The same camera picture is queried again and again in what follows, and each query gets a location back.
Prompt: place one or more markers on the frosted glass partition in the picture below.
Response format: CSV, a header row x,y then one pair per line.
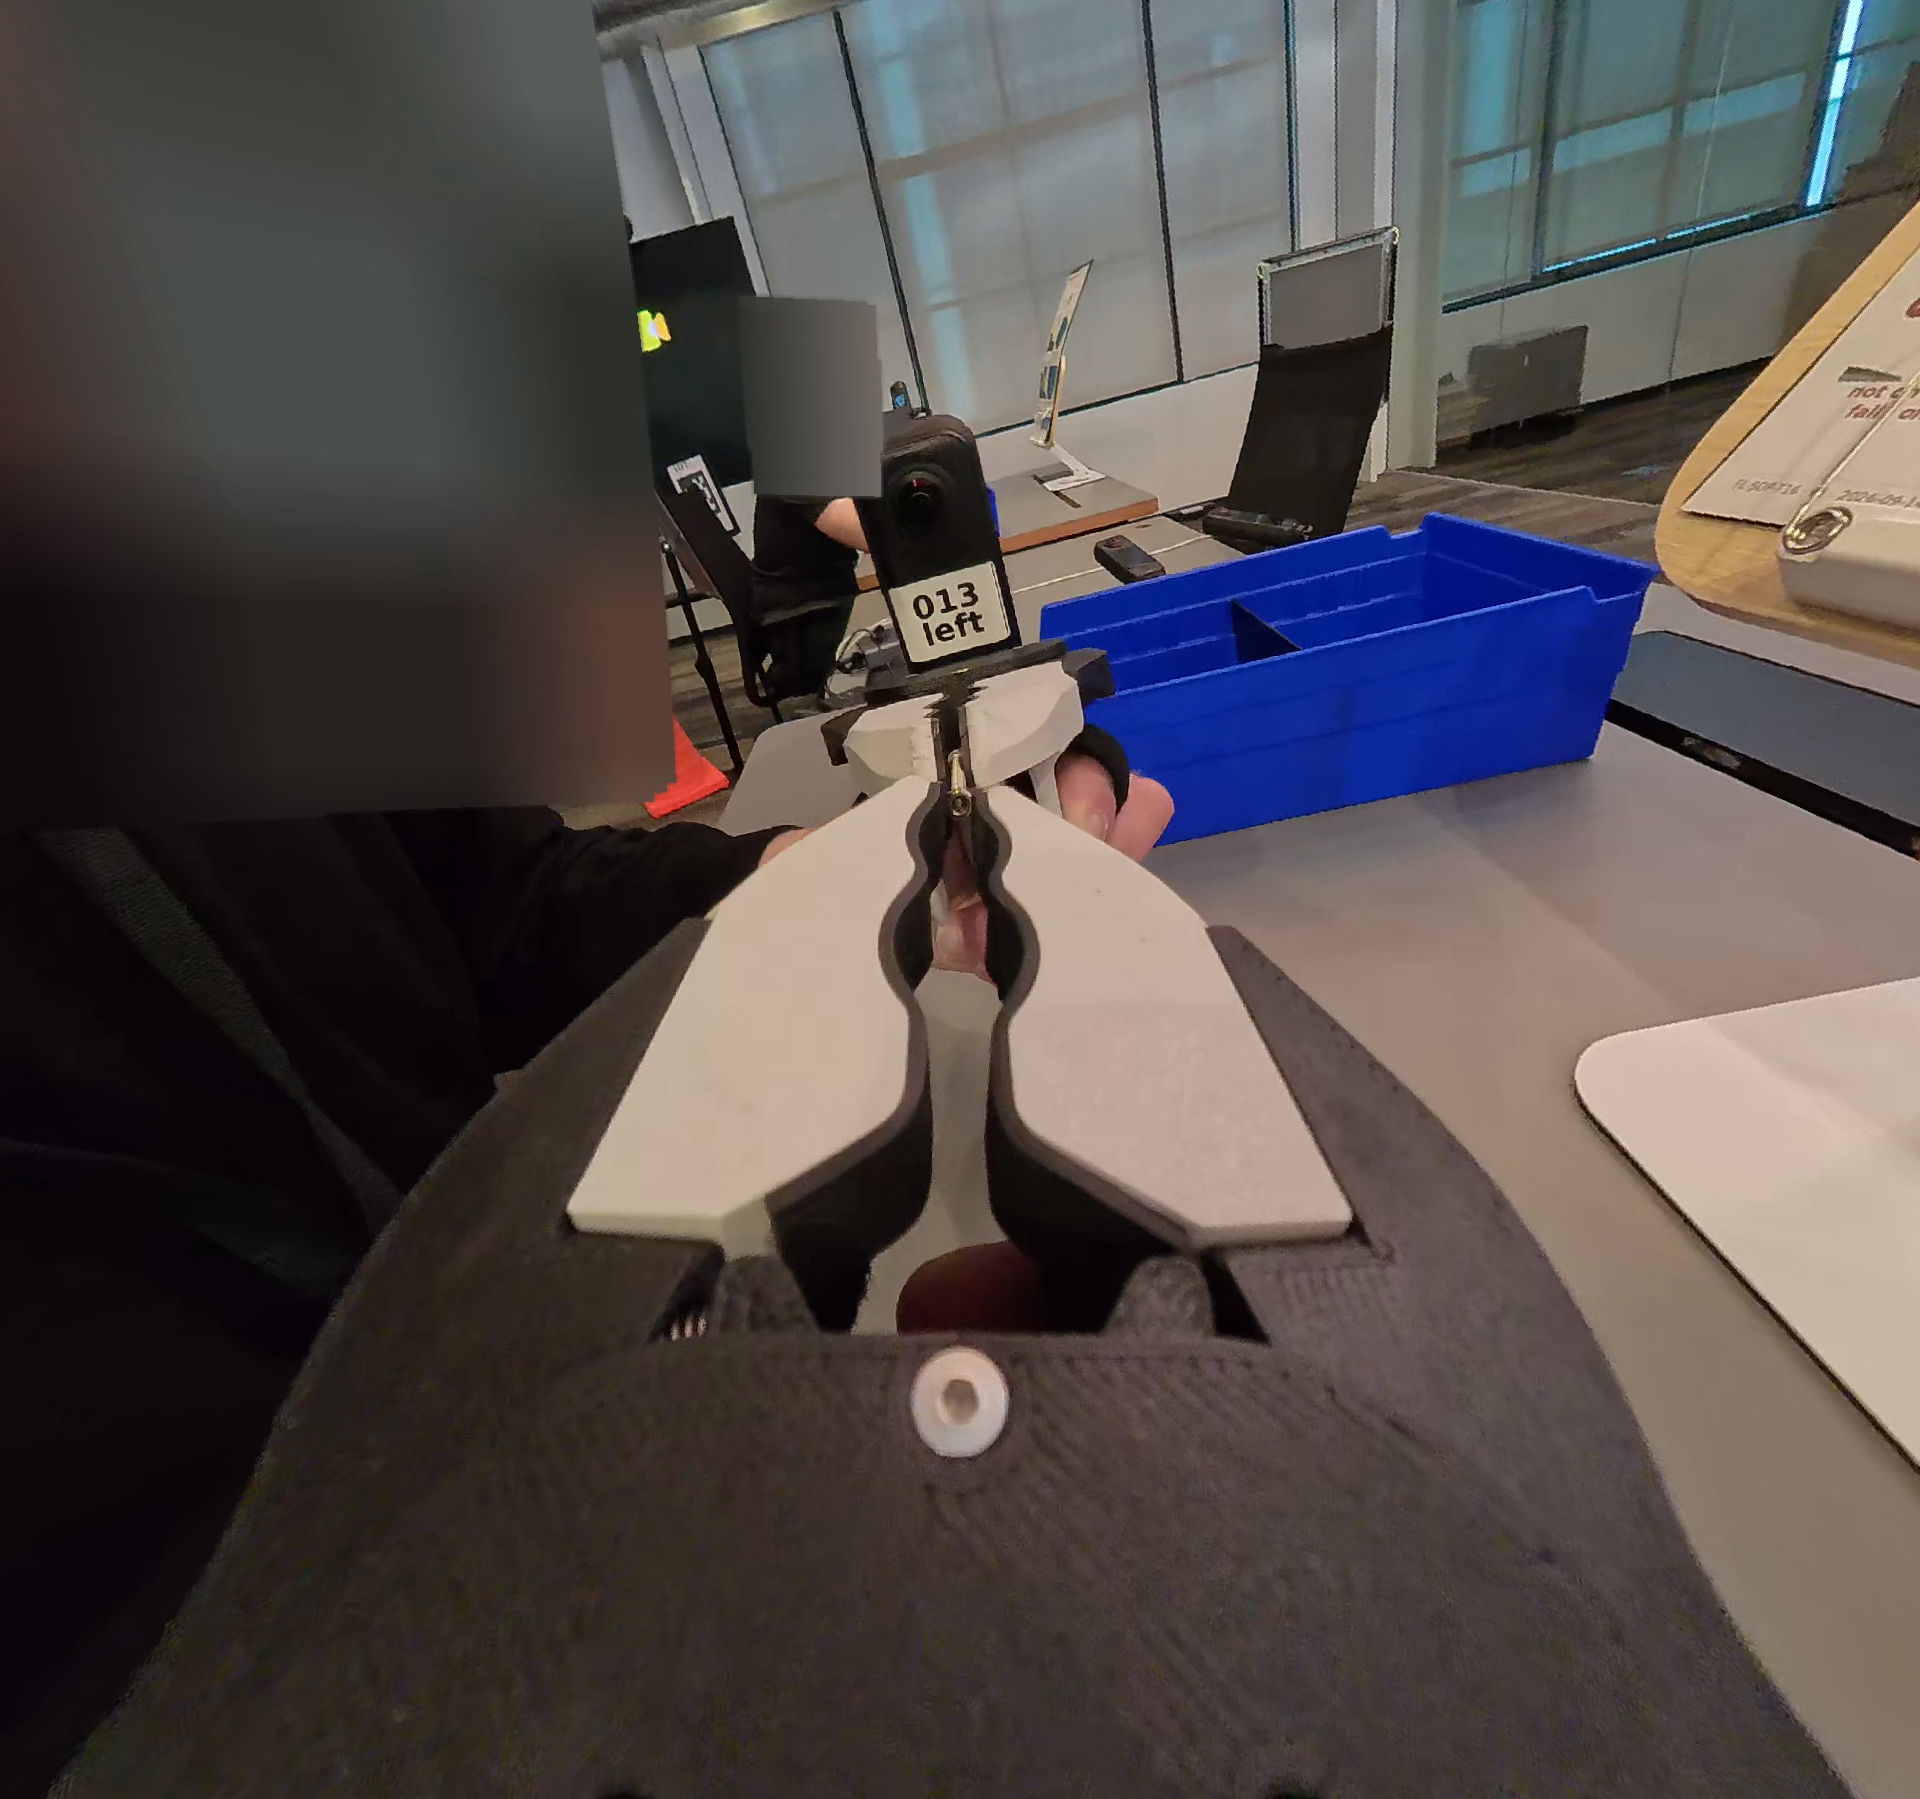
x,y
1018,182

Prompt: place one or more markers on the orange traffic cone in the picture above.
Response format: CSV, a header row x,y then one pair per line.
x,y
690,780

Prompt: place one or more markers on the wooden board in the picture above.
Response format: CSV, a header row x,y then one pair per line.
x,y
1714,560

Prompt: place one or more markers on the black action camera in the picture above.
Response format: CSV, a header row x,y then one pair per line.
x,y
1126,554

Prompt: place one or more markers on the black office chair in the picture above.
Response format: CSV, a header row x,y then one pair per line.
x,y
1307,422

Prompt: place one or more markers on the grey cabinet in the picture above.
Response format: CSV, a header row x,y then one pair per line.
x,y
1526,381

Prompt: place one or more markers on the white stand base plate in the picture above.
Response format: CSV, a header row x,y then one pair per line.
x,y
1801,1153

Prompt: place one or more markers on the black screen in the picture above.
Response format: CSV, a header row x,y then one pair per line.
x,y
690,389

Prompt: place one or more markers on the blue plastic bin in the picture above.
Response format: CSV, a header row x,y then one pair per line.
x,y
1349,748

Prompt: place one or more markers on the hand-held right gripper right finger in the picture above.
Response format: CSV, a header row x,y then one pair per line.
x,y
1173,1050

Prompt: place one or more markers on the window with dark frame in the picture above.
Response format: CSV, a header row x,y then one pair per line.
x,y
1652,102

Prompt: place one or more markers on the grey table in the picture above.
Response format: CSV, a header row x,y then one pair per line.
x,y
1050,589

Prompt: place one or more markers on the wooden table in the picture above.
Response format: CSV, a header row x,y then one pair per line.
x,y
1037,516

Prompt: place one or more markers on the white plastic block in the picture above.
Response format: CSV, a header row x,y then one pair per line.
x,y
1874,576

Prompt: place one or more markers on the printed paper sheet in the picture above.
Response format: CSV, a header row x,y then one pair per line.
x,y
1830,448

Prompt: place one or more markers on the tilted display stand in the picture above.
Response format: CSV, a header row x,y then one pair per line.
x,y
1068,330

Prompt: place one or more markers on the person's left hand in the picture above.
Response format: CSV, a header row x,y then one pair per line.
x,y
1132,815

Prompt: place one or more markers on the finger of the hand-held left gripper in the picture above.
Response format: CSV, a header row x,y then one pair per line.
x,y
1026,725
890,741

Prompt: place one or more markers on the person's left forearm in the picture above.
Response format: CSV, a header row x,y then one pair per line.
x,y
642,876

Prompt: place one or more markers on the person's black clothing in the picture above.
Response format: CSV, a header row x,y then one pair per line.
x,y
150,1080

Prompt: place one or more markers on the grey desk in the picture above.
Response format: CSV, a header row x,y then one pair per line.
x,y
1425,959

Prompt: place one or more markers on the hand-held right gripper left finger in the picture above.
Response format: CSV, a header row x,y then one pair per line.
x,y
753,1050

